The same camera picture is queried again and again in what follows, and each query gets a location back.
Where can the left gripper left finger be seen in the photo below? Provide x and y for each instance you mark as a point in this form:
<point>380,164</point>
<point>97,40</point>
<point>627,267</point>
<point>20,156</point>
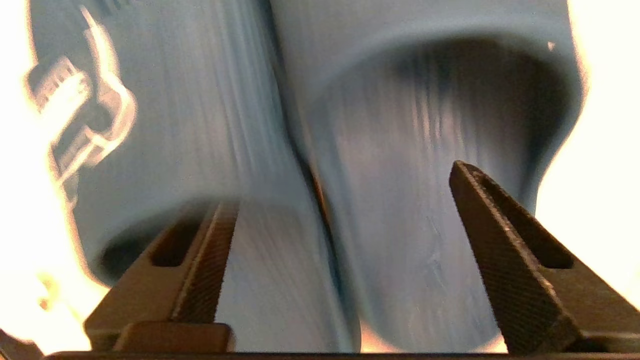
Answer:
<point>190,280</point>

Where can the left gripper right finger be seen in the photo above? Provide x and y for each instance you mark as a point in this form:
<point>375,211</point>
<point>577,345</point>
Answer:
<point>525,280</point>

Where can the dark teal rubber slipper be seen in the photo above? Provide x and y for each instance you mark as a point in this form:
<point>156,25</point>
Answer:
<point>400,250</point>
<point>200,125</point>

